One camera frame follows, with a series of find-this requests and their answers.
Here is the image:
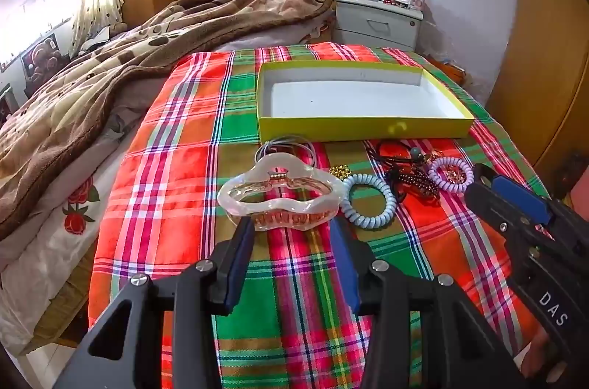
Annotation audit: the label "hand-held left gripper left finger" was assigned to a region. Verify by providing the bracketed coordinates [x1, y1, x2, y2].
[53, 216, 257, 389]

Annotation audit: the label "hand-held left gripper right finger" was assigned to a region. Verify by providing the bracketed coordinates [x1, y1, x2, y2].
[329, 216, 537, 389]

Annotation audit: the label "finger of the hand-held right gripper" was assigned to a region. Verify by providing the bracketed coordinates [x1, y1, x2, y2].
[464, 182, 526, 234]
[473, 163, 553, 228]

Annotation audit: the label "purple spiral hair tie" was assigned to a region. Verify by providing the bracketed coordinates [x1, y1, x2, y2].
[428, 157, 475, 193]

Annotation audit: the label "light blue spiral hair tie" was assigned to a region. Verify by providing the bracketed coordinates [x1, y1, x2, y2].
[341, 174, 396, 231]

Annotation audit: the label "white translucent hair claw clip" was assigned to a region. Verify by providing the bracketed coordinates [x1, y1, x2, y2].
[217, 153, 345, 232]

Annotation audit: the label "thin grey hair ties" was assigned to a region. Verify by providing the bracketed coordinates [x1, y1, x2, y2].
[254, 134, 318, 169]

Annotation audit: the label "yellow-green cardboard box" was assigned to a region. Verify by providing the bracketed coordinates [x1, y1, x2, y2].
[256, 60, 476, 144]

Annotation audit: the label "person's right hand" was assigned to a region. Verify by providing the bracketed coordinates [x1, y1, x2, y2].
[519, 330, 553, 375]

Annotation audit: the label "pink bag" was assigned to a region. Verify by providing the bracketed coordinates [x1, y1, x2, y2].
[571, 177, 589, 215]

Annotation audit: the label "dark brown beaded hair clip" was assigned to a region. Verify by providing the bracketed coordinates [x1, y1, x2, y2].
[389, 168, 440, 203]

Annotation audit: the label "red green plaid cloth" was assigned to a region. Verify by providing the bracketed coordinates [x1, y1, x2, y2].
[87, 42, 553, 389]

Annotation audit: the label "orange box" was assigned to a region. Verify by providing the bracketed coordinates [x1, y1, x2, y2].
[442, 58, 465, 84]

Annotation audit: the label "grey nightstand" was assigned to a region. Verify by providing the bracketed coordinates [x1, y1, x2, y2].
[332, 0, 424, 50]

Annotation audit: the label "brown fleece blanket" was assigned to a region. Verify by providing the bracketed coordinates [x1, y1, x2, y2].
[0, 0, 334, 240]

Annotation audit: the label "mauve quilt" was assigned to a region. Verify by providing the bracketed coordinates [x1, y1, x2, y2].
[216, 9, 334, 52]

